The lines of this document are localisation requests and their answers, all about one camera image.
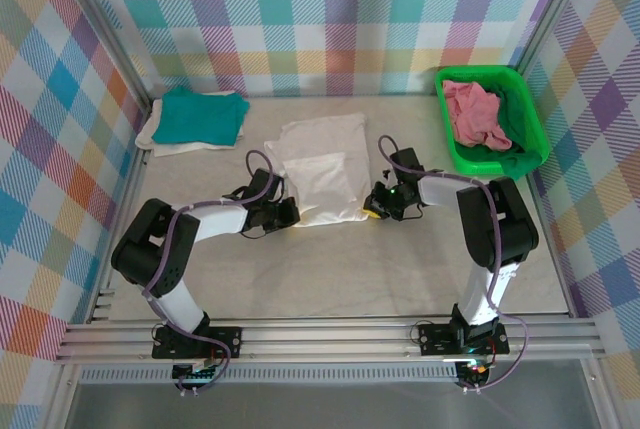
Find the cream folded t-shirt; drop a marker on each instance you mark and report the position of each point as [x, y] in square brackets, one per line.
[170, 149]

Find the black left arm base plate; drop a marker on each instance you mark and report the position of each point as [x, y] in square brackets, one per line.
[230, 341]

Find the dark green t-shirt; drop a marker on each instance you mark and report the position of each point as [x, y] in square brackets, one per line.
[517, 119]

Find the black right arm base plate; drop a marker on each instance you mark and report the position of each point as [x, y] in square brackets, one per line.
[435, 339]

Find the pink t-shirt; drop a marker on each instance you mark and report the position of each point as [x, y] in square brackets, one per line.
[475, 109]

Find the controller board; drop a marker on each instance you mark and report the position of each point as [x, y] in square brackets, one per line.
[192, 374]
[472, 371]

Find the white t-shirt red print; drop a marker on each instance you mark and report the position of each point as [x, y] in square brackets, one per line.
[325, 184]

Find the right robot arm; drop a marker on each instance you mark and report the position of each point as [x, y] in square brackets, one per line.
[500, 229]

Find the left controller board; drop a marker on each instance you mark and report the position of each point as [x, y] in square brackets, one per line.
[192, 374]

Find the teal folded t-shirt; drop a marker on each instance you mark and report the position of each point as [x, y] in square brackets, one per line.
[195, 116]

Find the right controller board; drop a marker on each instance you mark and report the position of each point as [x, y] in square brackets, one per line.
[472, 371]

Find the aluminium frame crossbar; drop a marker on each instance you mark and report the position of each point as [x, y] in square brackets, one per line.
[325, 341]

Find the green plastic basket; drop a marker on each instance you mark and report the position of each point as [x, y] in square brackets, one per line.
[535, 124]

